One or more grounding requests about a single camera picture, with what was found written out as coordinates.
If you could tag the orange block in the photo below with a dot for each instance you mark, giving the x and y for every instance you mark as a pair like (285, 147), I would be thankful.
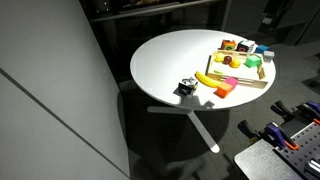
(223, 90)

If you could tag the pink block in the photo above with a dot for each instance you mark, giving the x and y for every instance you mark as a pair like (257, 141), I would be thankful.
(232, 81)

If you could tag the green block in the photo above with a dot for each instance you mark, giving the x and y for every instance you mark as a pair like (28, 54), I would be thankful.
(252, 61)

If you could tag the black silver printed cube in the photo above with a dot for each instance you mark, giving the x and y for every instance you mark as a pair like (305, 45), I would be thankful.
(187, 87)

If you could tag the yellow toy banana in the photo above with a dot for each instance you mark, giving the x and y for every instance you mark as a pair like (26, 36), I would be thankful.
(206, 80)

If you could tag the white table base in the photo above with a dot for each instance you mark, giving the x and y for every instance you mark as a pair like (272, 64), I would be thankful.
(201, 128)

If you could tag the yellow toy lemon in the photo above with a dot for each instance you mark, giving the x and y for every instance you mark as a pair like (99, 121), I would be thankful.
(219, 57)

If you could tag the dark red toy plum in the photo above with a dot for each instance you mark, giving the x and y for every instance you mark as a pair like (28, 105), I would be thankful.
(227, 60)

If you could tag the yellow-orange toy fruit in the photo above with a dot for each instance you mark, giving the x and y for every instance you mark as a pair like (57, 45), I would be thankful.
(235, 62)

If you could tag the wooden tray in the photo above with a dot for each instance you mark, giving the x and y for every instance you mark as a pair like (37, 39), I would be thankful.
(240, 72)

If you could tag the orange cube with number nine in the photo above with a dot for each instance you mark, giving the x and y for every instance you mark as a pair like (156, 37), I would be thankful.
(228, 44)

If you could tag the black white patterned cube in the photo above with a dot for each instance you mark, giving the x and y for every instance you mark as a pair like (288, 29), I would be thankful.
(246, 46)

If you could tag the blue cube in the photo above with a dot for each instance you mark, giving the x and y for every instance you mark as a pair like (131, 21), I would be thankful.
(261, 49)

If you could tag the grey white cube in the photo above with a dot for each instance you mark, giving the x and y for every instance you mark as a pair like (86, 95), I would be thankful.
(268, 56)

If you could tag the black mounting table plate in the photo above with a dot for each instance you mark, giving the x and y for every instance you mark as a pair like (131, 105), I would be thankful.
(260, 161)

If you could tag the black perforated breadboard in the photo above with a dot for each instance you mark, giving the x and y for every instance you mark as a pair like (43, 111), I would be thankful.
(301, 153)

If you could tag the grey shelf rail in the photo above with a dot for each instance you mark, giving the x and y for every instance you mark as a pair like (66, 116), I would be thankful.
(150, 11)

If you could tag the aluminium rail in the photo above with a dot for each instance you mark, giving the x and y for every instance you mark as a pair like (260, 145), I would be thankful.
(313, 167)

